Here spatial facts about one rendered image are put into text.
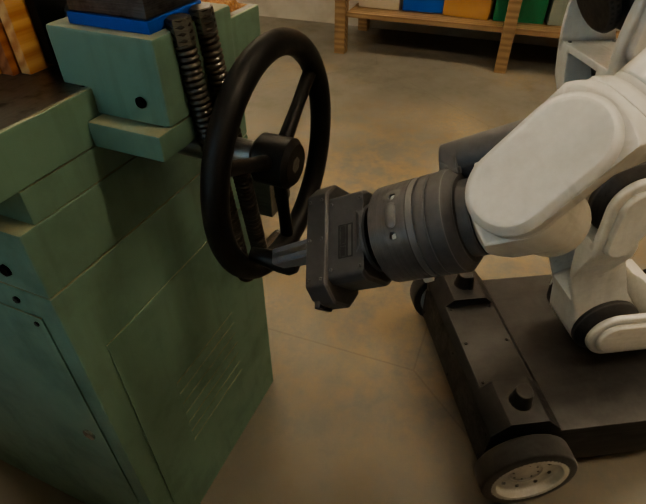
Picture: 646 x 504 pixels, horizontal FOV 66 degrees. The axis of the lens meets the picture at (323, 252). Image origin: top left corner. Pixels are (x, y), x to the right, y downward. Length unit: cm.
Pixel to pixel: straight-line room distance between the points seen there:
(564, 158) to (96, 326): 56
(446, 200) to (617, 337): 88
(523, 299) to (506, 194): 106
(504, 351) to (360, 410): 38
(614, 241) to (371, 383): 69
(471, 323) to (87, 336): 89
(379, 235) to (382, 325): 109
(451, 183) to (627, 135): 12
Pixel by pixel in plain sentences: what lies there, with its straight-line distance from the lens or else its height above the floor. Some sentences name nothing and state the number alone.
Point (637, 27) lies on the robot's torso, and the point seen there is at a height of 91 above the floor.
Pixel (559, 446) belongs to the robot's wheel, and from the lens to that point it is 114.
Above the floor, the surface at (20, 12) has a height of 96.
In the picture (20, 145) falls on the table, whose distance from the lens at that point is 56.
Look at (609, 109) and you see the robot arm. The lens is 37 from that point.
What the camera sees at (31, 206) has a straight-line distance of 58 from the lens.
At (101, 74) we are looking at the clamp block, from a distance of 59.
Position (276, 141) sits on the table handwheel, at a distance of 58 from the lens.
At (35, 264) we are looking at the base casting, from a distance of 60.
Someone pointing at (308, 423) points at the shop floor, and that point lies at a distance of 129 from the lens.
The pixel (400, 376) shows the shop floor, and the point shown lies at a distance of 139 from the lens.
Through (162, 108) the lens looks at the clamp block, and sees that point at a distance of 55.
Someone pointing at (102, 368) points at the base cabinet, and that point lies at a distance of 74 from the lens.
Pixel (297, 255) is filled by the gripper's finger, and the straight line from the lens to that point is 50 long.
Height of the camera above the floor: 111
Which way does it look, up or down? 40 degrees down
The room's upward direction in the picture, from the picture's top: straight up
